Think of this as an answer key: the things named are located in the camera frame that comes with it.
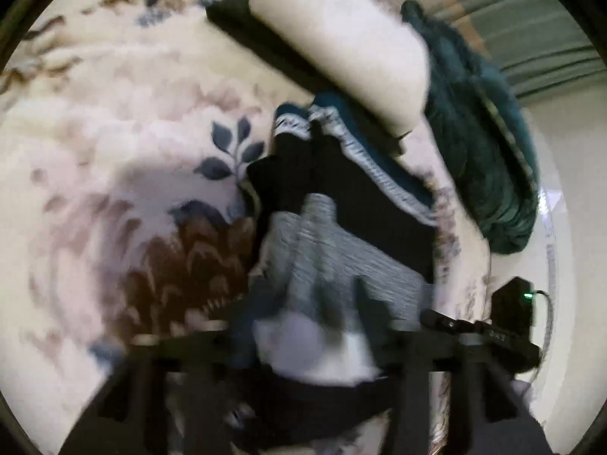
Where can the green curtain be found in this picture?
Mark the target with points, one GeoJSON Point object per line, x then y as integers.
{"type": "Point", "coordinates": [545, 71]}

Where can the white pillow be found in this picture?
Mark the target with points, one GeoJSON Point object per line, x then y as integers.
{"type": "Point", "coordinates": [341, 42]}

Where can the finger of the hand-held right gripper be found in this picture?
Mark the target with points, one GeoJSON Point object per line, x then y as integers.
{"type": "Point", "coordinates": [450, 324]}

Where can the striped knit sweater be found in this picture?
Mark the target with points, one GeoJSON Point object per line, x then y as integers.
{"type": "Point", "coordinates": [370, 208]}

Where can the teal velvet blanket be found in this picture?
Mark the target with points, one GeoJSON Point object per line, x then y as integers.
{"type": "Point", "coordinates": [474, 128]}

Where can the floral bed sheet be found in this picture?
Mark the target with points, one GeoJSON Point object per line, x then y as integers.
{"type": "Point", "coordinates": [118, 104]}

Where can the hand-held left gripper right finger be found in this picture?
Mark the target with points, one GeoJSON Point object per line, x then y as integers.
{"type": "Point", "coordinates": [413, 388]}

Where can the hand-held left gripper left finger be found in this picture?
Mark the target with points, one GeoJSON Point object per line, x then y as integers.
{"type": "Point", "coordinates": [204, 388]}

